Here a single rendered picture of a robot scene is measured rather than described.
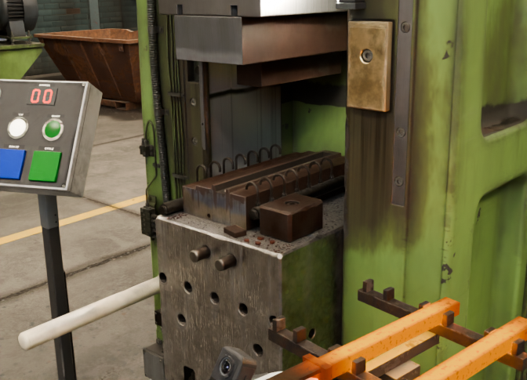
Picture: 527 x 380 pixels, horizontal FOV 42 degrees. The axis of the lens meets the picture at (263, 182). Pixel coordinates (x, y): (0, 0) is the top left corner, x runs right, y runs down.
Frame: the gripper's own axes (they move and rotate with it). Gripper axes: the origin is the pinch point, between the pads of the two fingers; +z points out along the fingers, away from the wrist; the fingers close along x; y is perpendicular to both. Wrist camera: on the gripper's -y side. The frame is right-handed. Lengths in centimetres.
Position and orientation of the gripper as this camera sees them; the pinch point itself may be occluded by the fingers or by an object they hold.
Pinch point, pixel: (306, 376)
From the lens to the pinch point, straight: 96.9
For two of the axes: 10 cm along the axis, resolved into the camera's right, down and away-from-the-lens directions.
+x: 6.4, 2.1, -7.4
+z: 7.7, -1.9, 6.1
